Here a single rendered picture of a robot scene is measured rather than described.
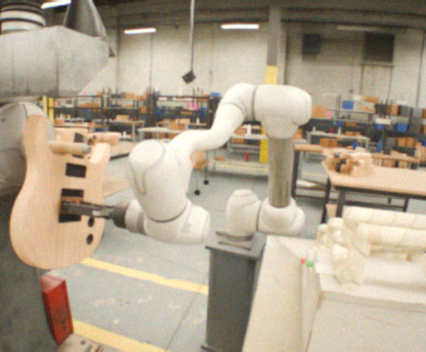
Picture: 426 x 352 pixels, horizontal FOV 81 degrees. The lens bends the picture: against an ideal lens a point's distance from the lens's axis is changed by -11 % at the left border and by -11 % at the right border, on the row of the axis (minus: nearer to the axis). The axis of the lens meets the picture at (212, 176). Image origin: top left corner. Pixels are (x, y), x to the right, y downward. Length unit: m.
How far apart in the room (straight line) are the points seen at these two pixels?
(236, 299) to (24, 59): 1.36
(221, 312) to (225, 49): 11.25
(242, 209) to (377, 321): 0.97
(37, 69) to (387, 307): 0.79
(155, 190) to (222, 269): 1.00
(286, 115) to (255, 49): 11.03
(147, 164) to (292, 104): 0.59
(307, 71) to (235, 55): 2.93
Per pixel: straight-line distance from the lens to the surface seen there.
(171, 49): 12.94
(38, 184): 0.79
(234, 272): 1.47
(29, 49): 0.72
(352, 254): 0.47
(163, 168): 0.53
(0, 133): 0.91
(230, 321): 1.66
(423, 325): 0.56
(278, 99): 0.98
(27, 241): 0.79
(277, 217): 1.30
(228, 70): 12.01
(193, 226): 0.65
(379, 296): 0.51
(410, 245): 0.49
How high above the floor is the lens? 1.36
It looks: 13 degrees down
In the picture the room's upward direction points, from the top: 3 degrees clockwise
